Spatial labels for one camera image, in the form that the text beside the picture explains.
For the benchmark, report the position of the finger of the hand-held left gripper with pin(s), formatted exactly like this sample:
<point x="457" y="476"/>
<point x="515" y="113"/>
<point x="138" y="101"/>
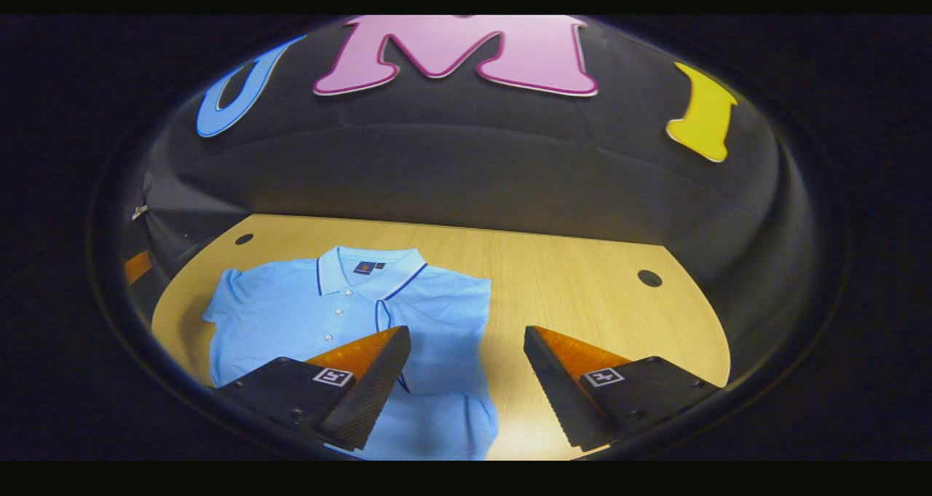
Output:
<point x="137" y="266"/>

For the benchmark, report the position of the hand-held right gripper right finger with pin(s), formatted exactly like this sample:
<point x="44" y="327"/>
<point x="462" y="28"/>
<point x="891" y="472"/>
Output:
<point x="557" y="394"/>

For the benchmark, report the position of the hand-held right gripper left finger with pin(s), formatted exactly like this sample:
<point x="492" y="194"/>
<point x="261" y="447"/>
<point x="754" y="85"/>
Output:
<point x="371" y="390"/>

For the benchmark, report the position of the light blue polo T-shirt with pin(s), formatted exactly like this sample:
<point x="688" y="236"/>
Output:
<point x="291" y="314"/>

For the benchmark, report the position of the small white clip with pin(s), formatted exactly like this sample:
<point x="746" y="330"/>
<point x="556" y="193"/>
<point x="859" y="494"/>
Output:
<point x="138" y="212"/>

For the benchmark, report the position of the black backdrop cloth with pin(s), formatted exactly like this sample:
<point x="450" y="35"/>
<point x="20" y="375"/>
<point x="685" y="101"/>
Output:
<point x="473" y="161"/>

